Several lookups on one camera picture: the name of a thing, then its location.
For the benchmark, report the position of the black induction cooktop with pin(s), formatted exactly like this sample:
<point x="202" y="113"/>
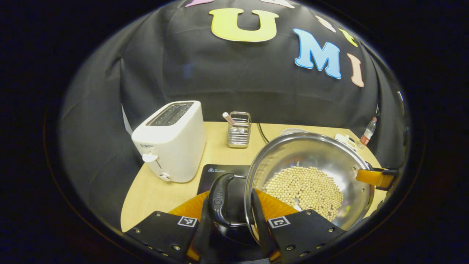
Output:
<point x="212" y="174"/>

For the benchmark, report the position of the pink stick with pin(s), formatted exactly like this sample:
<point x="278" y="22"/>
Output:
<point x="228" y="117"/>

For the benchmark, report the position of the white toaster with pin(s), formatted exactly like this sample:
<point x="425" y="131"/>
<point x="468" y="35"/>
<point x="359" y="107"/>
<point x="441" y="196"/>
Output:
<point x="172" y="146"/>

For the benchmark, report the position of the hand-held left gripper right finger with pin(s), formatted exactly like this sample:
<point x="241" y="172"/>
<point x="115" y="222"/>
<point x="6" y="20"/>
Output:
<point x="262" y="227"/>

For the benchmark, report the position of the black backdrop cloth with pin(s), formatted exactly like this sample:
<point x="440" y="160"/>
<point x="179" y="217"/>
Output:
<point x="238" y="73"/>

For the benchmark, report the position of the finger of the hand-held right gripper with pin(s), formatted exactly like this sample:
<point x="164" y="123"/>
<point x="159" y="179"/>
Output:
<point x="370" y="176"/>

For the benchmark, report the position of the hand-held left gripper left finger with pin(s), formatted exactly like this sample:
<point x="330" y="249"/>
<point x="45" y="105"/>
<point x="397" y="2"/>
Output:
<point x="201" y="234"/>

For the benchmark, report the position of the white oval plate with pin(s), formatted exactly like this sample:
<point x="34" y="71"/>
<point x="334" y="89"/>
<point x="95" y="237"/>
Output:
<point x="293" y="130"/>

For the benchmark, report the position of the white divided plate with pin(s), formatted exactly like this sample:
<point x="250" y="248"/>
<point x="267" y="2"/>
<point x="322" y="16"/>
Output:
<point x="346" y="141"/>

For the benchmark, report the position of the pile of soybeans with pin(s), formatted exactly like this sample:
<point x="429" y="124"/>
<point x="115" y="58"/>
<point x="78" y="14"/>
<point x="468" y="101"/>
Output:
<point x="304" y="190"/>

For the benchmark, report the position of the clear water bottle red label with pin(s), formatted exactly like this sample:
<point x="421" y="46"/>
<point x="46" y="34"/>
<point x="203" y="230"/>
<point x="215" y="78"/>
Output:
<point x="367" y="134"/>

